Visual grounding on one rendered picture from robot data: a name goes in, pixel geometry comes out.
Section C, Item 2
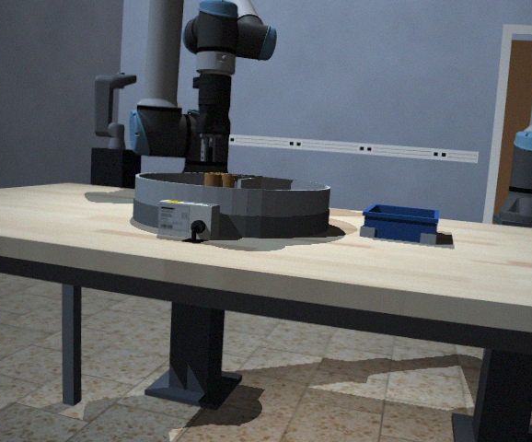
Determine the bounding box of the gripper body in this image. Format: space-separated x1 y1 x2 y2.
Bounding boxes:
193 73 233 136

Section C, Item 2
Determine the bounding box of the grey turntable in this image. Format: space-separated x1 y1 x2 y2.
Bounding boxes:
131 170 331 240

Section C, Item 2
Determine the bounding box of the blue crate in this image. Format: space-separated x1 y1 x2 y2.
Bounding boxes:
362 204 441 244

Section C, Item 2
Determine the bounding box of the white control box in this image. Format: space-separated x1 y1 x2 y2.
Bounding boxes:
156 199 222 244

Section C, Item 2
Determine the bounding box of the black box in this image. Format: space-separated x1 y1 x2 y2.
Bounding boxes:
90 146 142 188

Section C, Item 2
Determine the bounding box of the grey jointed stand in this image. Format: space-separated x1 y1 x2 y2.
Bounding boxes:
94 73 137 151

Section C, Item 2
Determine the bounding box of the wooden table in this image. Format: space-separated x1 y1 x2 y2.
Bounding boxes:
0 182 532 406

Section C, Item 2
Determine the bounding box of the brown door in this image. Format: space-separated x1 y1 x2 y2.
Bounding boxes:
493 39 532 216

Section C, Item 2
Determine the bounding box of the white wall rail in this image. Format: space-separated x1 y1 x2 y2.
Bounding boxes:
228 134 480 165

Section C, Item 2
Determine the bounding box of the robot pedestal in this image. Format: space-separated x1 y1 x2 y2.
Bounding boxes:
145 301 243 410
451 347 532 442

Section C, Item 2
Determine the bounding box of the white door frame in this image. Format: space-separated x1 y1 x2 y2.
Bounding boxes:
481 23 532 225

